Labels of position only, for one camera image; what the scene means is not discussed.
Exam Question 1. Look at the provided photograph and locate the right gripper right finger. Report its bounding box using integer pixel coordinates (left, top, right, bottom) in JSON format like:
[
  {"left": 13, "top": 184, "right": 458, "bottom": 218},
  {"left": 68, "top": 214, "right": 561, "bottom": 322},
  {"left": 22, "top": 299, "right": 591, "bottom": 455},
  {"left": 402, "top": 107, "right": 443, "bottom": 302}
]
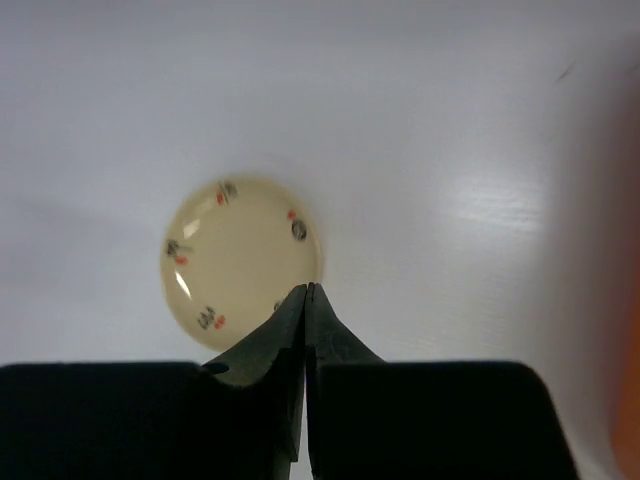
[{"left": 306, "top": 284, "right": 578, "bottom": 479}]

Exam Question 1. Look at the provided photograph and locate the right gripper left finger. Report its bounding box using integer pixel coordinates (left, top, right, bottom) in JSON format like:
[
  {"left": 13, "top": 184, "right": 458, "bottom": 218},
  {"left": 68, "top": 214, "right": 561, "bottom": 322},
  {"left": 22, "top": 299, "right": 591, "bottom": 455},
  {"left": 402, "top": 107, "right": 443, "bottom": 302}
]
[{"left": 1, "top": 286, "right": 306, "bottom": 479}]

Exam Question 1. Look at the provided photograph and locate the cream plate with black motifs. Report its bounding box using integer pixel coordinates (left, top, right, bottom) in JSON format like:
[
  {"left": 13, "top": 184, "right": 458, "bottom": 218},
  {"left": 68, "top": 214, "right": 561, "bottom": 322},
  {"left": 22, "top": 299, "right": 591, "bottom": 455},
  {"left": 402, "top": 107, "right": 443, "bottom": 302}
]
[{"left": 160, "top": 174, "right": 324, "bottom": 351}]

